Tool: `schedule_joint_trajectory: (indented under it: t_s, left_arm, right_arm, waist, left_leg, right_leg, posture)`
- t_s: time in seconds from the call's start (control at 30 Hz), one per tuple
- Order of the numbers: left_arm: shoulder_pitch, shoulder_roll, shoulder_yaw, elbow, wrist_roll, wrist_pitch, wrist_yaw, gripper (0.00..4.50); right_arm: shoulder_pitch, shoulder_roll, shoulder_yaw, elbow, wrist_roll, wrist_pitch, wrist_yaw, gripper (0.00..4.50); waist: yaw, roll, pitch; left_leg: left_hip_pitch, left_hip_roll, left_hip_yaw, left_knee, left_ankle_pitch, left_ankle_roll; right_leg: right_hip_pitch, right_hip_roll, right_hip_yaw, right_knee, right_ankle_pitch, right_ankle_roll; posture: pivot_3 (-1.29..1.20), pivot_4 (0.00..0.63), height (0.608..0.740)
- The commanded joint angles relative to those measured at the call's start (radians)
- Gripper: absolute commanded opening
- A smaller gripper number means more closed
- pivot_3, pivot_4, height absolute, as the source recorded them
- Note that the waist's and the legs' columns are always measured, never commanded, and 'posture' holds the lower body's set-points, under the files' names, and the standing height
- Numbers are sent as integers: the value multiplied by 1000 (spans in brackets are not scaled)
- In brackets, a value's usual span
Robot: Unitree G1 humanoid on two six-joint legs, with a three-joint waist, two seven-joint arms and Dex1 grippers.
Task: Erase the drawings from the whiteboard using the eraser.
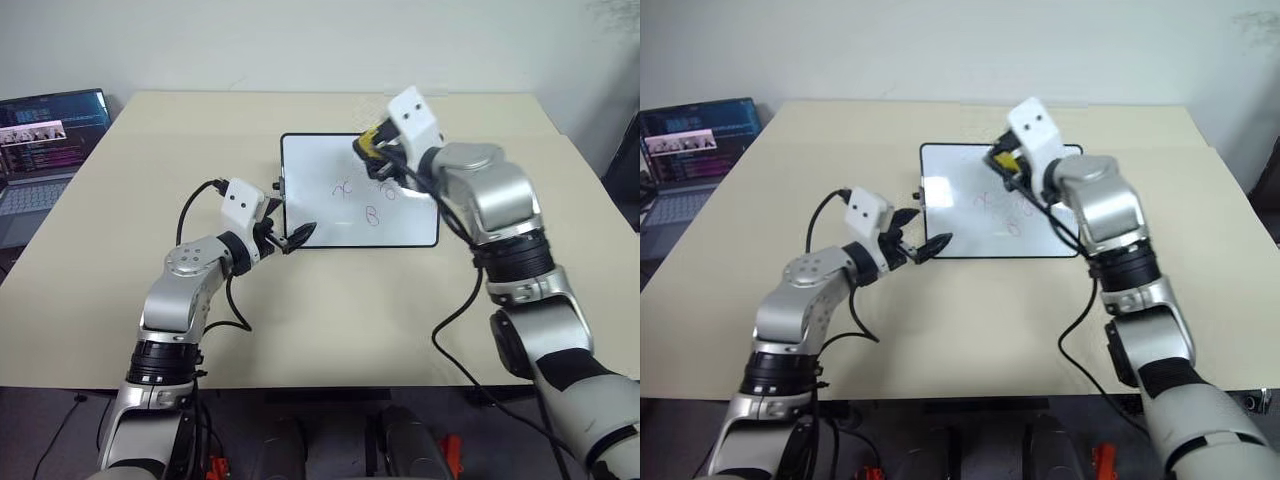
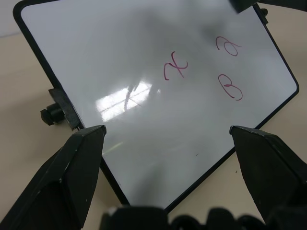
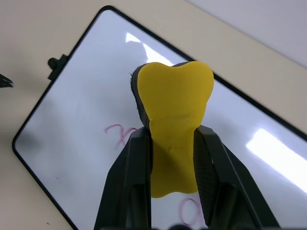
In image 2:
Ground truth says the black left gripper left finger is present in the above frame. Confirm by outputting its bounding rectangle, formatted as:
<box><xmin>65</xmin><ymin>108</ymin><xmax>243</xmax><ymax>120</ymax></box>
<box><xmin>0</xmin><ymin>125</ymin><xmax>107</xmax><ymax>230</ymax></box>

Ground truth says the black framed whiteboard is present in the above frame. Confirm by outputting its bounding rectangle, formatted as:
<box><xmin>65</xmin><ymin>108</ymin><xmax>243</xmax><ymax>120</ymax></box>
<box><xmin>12</xmin><ymin>0</ymin><xmax>299</xmax><ymax>214</ymax></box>

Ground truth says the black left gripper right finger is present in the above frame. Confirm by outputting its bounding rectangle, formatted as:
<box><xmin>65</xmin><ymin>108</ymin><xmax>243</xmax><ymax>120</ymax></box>
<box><xmin>229</xmin><ymin>125</ymin><xmax>307</xmax><ymax>227</ymax></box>

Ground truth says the black whiteboard eraser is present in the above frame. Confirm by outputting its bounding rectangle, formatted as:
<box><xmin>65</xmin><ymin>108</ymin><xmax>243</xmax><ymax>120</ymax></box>
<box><xmin>229</xmin><ymin>0</ymin><xmax>259</xmax><ymax>14</ymax></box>

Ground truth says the black whiteboard clamp knob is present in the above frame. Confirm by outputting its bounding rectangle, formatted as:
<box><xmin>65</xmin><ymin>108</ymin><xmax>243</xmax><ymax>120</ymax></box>
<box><xmin>260</xmin><ymin>8</ymin><xmax>269</xmax><ymax>25</ymax></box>

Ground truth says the black clamp on board edge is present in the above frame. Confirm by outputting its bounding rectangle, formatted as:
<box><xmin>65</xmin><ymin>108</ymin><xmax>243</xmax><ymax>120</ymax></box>
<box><xmin>40</xmin><ymin>88</ymin><xmax>81</xmax><ymax>131</ymax></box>

